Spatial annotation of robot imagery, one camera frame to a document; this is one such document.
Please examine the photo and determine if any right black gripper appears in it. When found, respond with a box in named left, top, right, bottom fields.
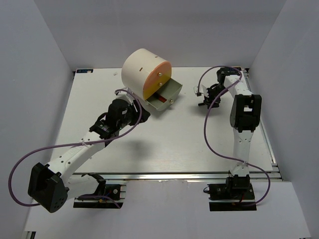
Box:
left=203, top=85, right=229, bottom=110

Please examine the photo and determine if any red lip gloss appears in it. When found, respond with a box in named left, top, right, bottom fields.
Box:
left=157, top=95, right=167, bottom=103

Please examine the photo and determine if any yellow drawer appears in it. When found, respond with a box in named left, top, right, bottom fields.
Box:
left=143, top=74, right=170, bottom=100

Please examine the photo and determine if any grey-green bottom drawer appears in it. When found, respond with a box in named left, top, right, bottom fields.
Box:
left=146, top=78, right=182, bottom=111

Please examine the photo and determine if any orange top drawer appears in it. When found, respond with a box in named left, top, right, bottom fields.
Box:
left=145, top=61, right=172, bottom=86

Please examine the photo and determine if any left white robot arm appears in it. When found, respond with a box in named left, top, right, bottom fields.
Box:
left=28, top=99, right=151, bottom=213

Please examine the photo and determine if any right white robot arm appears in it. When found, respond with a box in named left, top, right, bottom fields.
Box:
left=196, top=66, right=262, bottom=177

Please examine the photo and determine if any white cylindrical drawer organizer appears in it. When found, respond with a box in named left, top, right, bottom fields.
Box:
left=121, top=47, right=172, bottom=105

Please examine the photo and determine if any blue label left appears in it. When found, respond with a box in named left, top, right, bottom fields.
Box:
left=76, top=69, right=93, bottom=74

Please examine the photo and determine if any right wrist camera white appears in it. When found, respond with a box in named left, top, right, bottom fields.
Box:
left=193, top=85, right=208, bottom=97

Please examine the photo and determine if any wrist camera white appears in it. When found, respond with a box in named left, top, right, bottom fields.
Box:
left=115, top=88, right=135, bottom=104
left=193, top=85, right=208, bottom=97

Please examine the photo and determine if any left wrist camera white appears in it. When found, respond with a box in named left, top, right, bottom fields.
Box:
left=115, top=88, right=135, bottom=104

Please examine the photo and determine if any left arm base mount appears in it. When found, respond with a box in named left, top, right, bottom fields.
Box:
left=68, top=173, right=126, bottom=209

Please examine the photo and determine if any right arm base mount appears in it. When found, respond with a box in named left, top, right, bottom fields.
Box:
left=203, top=175, right=257, bottom=212

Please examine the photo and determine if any aluminium table frame rail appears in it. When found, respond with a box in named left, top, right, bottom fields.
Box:
left=44, top=67, right=284, bottom=181

